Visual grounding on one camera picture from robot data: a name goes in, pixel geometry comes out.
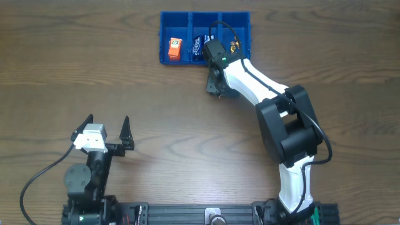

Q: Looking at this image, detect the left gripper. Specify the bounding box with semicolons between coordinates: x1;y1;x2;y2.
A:
71;113;136;158

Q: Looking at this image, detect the orange candy box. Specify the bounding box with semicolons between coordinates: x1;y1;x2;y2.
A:
167;37;183;61

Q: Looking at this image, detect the blue candy pack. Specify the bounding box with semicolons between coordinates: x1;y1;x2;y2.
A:
203;34;216;48
192;35;206;61

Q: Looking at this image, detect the blue tray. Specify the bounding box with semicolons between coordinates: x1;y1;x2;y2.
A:
159;11;252;66

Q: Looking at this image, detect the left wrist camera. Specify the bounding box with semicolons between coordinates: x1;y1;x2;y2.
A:
72;123;109;154

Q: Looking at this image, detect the mounting rail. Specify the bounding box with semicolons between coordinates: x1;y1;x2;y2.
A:
61;201;341;225

